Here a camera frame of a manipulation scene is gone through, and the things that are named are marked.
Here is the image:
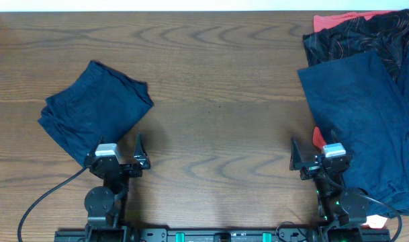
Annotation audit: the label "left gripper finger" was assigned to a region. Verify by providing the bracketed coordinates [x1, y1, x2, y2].
[89, 136, 105, 155]
[134, 133, 148, 163]

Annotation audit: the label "navy cloth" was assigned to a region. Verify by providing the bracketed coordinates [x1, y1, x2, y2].
[38, 60, 154, 166]

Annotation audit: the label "navy blue shorts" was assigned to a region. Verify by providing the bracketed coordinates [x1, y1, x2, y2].
[298, 49, 409, 216]

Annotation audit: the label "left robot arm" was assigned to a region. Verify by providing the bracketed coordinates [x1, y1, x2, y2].
[84, 133, 151, 228]

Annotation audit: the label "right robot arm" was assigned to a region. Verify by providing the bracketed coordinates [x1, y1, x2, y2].
[289, 139, 369, 227]

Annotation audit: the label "coral red garment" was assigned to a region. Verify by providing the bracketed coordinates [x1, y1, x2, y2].
[313, 11, 390, 32]

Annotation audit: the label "black patterned garment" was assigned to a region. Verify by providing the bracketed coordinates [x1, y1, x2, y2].
[303, 9, 409, 80]

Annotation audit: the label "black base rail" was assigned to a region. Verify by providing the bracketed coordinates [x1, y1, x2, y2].
[54, 227, 391, 242]

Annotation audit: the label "left black cable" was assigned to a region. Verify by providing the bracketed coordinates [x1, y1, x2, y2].
[17, 167, 88, 242]

